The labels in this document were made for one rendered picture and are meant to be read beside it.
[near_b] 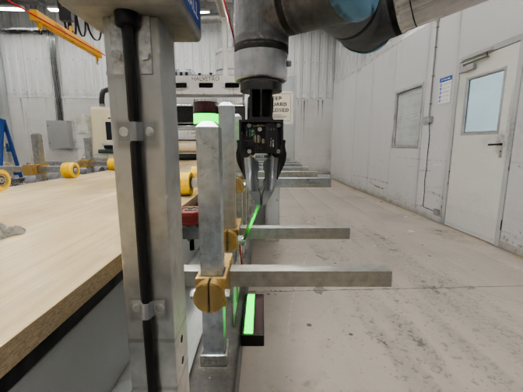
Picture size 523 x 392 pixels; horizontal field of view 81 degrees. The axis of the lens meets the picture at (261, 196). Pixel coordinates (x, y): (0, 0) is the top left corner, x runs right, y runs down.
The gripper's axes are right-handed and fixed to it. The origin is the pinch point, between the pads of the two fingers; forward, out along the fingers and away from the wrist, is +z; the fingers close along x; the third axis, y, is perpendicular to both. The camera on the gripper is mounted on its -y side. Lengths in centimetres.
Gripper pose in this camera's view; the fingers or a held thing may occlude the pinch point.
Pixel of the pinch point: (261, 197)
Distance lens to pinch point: 57.3
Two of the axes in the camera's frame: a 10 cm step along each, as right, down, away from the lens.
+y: 0.0, 1.7, -9.9
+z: 0.0, 9.9, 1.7
